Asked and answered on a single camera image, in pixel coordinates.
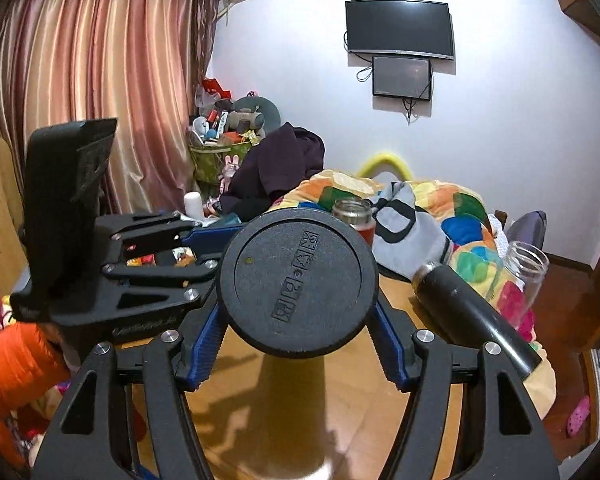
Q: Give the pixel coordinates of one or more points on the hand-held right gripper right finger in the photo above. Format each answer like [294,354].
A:
[390,350]

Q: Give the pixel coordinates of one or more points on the red steel open bottle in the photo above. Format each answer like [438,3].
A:
[355,220]

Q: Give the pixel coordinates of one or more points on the white plastic bottle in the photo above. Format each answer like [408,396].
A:
[193,205]

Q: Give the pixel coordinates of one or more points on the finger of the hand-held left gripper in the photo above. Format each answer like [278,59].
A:
[180,272]
[215,236]

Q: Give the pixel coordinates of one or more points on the pink striped curtain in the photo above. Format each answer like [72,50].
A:
[105,85]

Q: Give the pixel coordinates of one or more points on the yellow curved cushion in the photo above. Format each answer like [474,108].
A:
[385,161]

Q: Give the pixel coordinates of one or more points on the pile of toys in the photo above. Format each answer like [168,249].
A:
[235,120]

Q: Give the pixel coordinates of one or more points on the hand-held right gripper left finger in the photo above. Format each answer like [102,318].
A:
[205,345]

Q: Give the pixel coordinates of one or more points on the small black wall monitor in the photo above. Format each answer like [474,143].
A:
[401,77]

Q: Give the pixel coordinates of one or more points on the grey chair back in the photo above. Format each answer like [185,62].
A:
[529,224]

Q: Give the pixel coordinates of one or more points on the wooden headboard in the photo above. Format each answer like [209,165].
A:
[0,210]

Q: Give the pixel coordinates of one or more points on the pink clog shoe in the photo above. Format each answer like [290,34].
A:
[578,416]

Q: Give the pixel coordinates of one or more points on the clear glass bottle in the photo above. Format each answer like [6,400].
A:
[522,280]

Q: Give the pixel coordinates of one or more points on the dark purple clothing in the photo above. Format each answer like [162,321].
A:
[280,165]

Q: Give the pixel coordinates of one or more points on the pink bunny plush toy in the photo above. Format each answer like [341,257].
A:
[229,170]

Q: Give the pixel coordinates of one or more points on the grey and black cloth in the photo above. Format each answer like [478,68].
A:
[410,240]

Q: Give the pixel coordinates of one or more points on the black thermos bottle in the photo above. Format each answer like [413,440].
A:
[475,315]

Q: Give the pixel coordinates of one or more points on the colourful patterned blanket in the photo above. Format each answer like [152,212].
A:
[470,252]

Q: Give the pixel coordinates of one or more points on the green toy basket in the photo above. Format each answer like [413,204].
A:
[215,162]

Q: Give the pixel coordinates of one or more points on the orange jacket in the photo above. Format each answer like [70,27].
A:
[15,375]

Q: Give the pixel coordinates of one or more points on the large black wall television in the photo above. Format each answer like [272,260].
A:
[400,27]

